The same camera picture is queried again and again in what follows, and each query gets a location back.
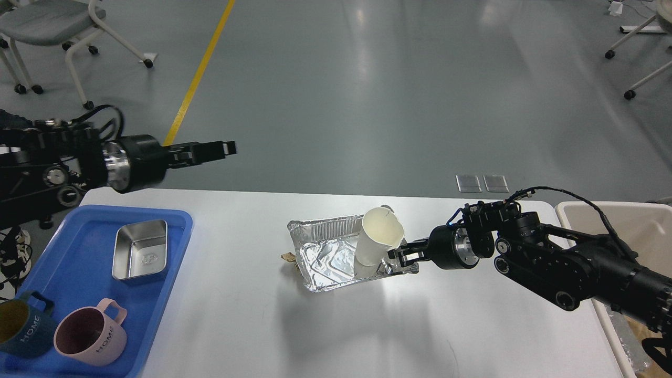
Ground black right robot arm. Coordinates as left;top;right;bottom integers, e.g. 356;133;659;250
388;186;671;373

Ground blue plastic tray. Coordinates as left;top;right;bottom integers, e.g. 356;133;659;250
1;204;194;377

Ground right floor outlet plate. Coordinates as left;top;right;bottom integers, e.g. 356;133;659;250
483;175;510;193

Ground seated person leg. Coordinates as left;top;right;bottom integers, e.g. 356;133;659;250
0;109;34;130

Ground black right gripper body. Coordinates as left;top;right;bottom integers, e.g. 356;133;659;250
428;225;480;270

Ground white paper cup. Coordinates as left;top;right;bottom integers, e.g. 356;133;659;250
354;206;405;266

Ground floor outlet plate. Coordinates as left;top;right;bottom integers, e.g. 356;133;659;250
455;174;483;193
483;175;510;193

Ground white chair base right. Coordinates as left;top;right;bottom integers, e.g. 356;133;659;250
605;0;672;101

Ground beige plastic bin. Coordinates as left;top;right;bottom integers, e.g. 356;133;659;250
556;202;671;377

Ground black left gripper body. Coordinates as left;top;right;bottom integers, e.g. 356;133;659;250
103;134;170;194

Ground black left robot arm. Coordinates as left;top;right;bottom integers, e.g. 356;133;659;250
1;104;237;229

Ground dark blue home mug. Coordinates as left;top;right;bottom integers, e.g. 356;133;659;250
1;290;58;359

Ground left floor outlet plate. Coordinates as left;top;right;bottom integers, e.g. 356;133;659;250
455;174;483;193

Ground stainless steel tray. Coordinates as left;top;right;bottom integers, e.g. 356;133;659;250
111;218;170;286

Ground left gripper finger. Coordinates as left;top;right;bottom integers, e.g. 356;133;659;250
166;141;237;158
166;155;208;170

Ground pink home mug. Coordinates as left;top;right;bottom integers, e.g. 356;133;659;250
53;298;128;366

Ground discarded brown paper in bin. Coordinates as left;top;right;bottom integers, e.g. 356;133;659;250
627;315;672;378

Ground discarded foil in bin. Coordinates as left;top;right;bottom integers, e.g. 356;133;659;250
602;306;652;377

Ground aluminium foil tray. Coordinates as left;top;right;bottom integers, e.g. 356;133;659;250
287;214;418;292

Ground grey office chair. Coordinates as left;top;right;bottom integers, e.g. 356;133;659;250
1;1;154;110

